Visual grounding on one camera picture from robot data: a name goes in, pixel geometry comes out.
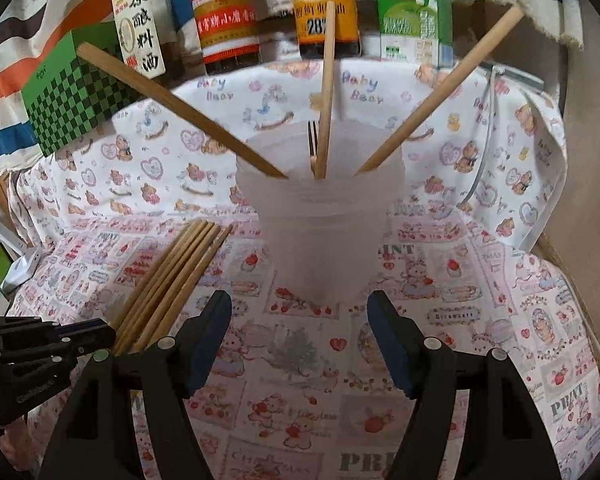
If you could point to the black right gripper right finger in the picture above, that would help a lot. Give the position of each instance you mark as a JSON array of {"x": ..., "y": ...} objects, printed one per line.
[{"x": 504, "y": 436}]

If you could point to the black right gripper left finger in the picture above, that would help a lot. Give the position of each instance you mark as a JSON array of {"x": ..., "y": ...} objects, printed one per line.
[{"x": 95, "y": 437}]

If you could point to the baby bear printed tablecloth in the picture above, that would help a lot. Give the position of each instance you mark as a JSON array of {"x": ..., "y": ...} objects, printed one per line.
[{"x": 300, "y": 390}]

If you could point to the green checkered box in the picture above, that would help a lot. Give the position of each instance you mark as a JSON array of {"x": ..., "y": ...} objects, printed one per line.
[{"x": 67, "y": 97}]

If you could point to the translucent white plastic cup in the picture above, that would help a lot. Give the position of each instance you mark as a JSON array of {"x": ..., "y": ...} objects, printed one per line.
[{"x": 323, "y": 235}]

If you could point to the clear cooking wine bottle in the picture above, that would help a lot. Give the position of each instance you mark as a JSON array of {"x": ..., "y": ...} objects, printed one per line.
[{"x": 148, "y": 38}]

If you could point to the red label sauce bottle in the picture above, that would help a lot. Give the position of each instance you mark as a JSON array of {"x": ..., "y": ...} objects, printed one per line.
[{"x": 227, "y": 33}]

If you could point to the green milk carton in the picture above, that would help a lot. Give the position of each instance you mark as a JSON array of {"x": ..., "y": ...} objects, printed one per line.
[{"x": 416, "y": 31}]

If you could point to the yellow label oyster sauce bottle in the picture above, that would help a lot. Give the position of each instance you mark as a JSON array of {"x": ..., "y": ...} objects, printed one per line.
[{"x": 310, "y": 19}]

